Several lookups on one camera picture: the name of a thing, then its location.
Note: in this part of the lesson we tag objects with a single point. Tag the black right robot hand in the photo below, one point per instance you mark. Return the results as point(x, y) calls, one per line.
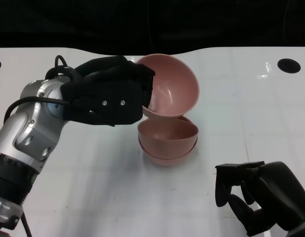
point(273, 190)

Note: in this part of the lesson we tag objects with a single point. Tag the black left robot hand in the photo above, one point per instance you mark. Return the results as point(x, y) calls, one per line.
point(110, 69)

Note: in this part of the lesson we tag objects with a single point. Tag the pink plastic bowl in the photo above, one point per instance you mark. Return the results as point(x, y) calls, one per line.
point(177, 86)
point(167, 134)
point(167, 161)

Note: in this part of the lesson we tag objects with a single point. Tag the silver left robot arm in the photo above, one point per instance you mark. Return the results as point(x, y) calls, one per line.
point(26, 123)

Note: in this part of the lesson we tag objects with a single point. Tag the black cloth backdrop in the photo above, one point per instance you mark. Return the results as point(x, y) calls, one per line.
point(152, 24)

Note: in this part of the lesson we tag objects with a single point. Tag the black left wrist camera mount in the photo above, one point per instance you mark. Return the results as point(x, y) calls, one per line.
point(112, 112)

